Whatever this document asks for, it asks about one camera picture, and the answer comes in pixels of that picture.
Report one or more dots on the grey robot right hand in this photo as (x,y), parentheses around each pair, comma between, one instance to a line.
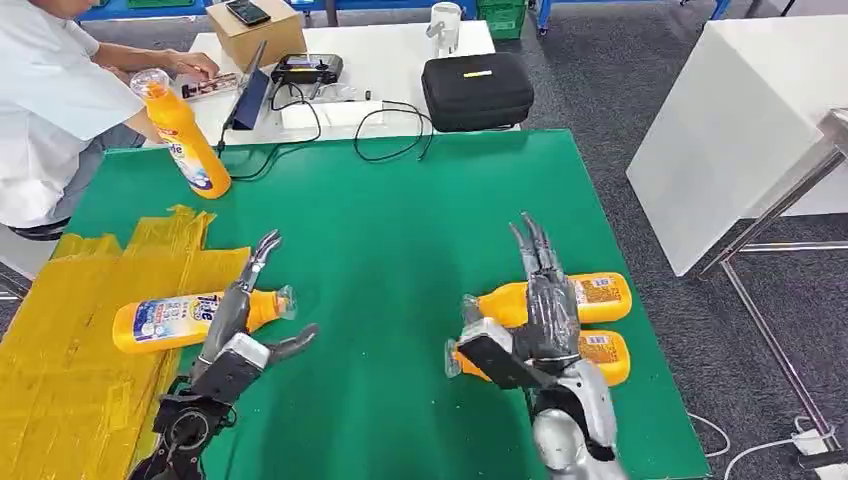
(551,318)

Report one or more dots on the person's left hand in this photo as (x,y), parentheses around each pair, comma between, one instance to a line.
(197,65)

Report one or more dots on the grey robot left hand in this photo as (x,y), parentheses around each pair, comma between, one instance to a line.
(228,318)

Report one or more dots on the orange drink bottle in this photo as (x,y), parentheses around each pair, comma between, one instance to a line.
(182,136)
(599,295)
(606,354)
(166,321)

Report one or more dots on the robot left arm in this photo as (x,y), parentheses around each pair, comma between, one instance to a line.
(182,430)

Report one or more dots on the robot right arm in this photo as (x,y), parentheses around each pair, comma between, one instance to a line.
(576,430)

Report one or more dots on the dark slim handset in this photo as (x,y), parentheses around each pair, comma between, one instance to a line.
(210,86)

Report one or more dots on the dark blue tablet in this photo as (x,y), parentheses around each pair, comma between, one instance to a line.
(250,93)

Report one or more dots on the cardboard box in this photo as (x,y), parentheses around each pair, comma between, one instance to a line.
(260,41)

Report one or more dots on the black smartphone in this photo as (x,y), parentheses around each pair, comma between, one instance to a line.
(248,11)

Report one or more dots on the black handheld controller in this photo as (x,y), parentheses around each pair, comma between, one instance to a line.
(307,67)

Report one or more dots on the white flat paper box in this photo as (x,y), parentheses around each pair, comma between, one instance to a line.
(331,114)

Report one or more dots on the person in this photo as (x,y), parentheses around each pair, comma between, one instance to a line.
(46,112)

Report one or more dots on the yellow sheet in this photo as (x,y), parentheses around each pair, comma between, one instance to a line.
(73,358)

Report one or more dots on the green table mat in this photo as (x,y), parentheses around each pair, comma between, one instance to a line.
(397,212)

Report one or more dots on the white table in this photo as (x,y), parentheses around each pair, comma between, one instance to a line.
(391,60)

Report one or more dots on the black zip case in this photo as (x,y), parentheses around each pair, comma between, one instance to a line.
(477,93)

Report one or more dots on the white mug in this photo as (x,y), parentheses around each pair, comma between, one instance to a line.
(445,26)

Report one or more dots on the white cabinet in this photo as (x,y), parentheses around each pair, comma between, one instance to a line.
(729,132)

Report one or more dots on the white power strip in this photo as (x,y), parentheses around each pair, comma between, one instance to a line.
(821,450)

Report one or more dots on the green crate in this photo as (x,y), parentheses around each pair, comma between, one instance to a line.
(502,20)

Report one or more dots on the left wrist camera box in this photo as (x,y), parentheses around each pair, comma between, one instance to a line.
(228,371)

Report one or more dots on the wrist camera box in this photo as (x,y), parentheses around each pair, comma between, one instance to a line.
(497,354)
(228,371)

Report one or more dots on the blue metal frame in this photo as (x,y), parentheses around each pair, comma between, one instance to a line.
(629,2)
(166,8)

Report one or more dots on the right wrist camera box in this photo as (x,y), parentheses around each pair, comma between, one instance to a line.
(497,354)

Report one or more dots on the steel bench frame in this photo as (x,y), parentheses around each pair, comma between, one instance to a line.
(772,338)

